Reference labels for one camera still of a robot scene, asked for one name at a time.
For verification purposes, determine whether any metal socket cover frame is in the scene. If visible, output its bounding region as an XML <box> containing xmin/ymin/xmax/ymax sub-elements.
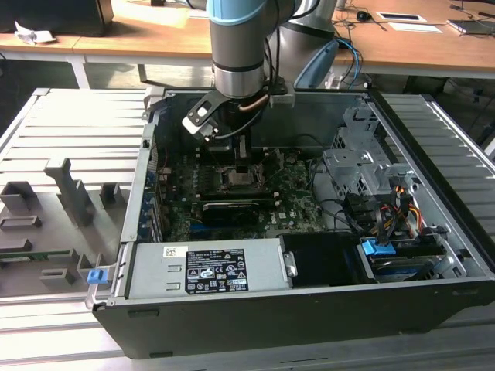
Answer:
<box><xmin>253</xmin><ymin>151</ymin><xmax>289</xmax><ymax>185</ymax></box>

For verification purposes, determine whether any CPU socket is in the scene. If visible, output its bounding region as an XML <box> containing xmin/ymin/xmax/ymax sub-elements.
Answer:
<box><xmin>219</xmin><ymin>165</ymin><xmax>266</xmax><ymax>193</ymax></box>

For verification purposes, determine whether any black RAM slot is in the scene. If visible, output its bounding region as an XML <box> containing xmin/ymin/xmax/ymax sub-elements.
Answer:
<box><xmin>199</xmin><ymin>188</ymin><xmax>282</xmax><ymax>200</ymax></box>

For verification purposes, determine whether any black graphics card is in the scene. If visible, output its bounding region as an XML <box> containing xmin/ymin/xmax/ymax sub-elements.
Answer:
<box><xmin>201</xmin><ymin>200</ymin><xmax>260</xmax><ymax>227</ymax></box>

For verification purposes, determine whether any green motherboard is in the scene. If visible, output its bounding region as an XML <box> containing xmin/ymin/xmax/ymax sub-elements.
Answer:
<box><xmin>154</xmin><ymin>146</ymin><xmax>326</xmax><ymax>240</ymax></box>

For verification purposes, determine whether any pale blue teach pendant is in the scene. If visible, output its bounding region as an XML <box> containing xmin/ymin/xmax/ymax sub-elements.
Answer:
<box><xmin>293</xmin><ymin>38</ymin><xmax>341</xmax><ymax>90</ymax></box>

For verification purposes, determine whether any silver metal drive cage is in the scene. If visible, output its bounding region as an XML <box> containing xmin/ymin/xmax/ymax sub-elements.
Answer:
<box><xmin>322</xmin><ymin>106</ymin><xmax>413</xmax><ymax>203</ymax></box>

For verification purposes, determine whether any wooden desk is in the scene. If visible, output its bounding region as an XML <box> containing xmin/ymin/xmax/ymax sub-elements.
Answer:
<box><xmin>0</xmin><ymin>0</ymin><xmax>495</xmax><ymax>80</ymax></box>

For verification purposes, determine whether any black label sticker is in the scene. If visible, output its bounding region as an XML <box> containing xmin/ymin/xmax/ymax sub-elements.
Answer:
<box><xmin>185</xmin><ymin>247</ymin><xmax>246</xmax><ymax>294</ymax></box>

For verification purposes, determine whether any grey power supply unit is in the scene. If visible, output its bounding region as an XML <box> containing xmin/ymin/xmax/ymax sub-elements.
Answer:
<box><xmin>125</xmin><ymin>237</ymin><xmax>292</xmax><ymax>301</ymax></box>

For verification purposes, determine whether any blue disk carrier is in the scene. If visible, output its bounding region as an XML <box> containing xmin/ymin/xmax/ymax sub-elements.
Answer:
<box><xmin>359</xmin><ymin>238</ymin><xmax>398</xmax><ymax>258</ymax></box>

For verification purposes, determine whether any grey parts rack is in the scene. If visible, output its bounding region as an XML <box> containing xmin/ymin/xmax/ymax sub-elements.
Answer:
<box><xmin>0</xmin><ymin>156</ymin><xmax>131</xmax><ymax>298</ymax></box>

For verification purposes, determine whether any white framed desk grommet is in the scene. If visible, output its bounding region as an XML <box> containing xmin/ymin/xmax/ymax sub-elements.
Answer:
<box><xmin>376</xmin><ymin>11</ymin><xmax>428</xmax><ymax>23</ymax></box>

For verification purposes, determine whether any white paper sheet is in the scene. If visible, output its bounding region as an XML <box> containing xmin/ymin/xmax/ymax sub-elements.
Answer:
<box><xmin>387</xmin><ymin>22</ymin><xmax>444</xmax><ymax>35</ymax></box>

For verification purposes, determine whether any black open PC case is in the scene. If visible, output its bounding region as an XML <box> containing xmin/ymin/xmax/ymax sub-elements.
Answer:
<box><xmin>90</xmin><ymin>87</ymin><xmax>495</xmax><ymax>360</ymax></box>

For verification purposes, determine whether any blue plastic clip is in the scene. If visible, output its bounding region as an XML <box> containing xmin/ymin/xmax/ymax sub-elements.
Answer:
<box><xmin>87</xmin><ymin>268</ymin><xmax>108</xmax><ymax>286</ymax></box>

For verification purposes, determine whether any black box on desk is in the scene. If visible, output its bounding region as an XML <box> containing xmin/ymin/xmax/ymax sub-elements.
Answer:
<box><xmin>0</xmin><ymin>0</ymin><xmax>115</xmax><ymax>38</ymax></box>

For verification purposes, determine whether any crumpled white paper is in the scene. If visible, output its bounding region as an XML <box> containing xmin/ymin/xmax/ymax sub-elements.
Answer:
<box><xmin>14</xmin><ymin>21</ymin><xmax>57</xmax><ymax>46</ymax></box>

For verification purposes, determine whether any green RAM stick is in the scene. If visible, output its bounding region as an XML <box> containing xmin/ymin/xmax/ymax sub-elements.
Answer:
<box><xmin>0</xmin><ymin>250</ymin><xmax>74</xmax><ymax>263</ymax></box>

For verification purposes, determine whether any grey notebook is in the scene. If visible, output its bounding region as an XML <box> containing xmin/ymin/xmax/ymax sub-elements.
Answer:
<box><xmin>446</xmin><ymin>17</ymin><xmax>495</xmax><ymax>39</ymax></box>

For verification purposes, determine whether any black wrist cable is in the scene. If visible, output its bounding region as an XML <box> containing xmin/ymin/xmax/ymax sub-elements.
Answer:
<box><xmin>213</xmin><ymin>98</ymin><xmax>271</xmax><ymax>141</ymax></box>

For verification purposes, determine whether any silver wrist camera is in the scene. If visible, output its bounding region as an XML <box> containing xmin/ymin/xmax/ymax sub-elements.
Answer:
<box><xmin>269</xmin><ymin>91</ymin><xmax>297</xmax><ymax>110</ymax></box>

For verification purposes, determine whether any grey case latch handle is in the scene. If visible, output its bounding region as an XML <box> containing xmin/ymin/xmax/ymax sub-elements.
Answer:
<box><xmin>142</xmin><ymin>85</ymin><xmax>170</xmax><ymax>114</ymax></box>

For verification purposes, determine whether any blue cable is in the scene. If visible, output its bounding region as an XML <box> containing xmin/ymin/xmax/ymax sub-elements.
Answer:
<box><xmin>339</xmin><ymin>38</ymin><xmax>364</xmax><ymax>85</ymax></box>

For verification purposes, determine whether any yellow red black wire bundle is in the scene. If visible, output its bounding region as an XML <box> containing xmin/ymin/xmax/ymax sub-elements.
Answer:
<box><xmin>370</xmin><ymin>185</ymin><xmax>423</xmax><ymax>248</ymax></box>

